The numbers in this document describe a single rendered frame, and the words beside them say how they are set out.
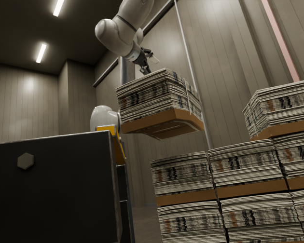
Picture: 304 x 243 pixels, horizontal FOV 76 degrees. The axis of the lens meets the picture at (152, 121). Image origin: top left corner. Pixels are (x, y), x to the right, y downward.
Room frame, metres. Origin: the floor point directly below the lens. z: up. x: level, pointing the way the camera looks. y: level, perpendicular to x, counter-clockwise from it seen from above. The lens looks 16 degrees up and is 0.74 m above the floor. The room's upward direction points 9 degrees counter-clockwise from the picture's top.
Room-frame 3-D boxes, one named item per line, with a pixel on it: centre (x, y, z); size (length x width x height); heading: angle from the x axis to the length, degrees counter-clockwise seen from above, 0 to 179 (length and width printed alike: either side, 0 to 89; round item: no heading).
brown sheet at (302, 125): (1.03, -0.70, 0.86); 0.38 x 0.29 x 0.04; 167
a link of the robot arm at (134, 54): (0.77, 0.05, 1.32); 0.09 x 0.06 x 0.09; 58
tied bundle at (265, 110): (1.03, -0.70, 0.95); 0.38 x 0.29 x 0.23; 167
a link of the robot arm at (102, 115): (1.28, 0.34, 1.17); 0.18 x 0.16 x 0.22; 110
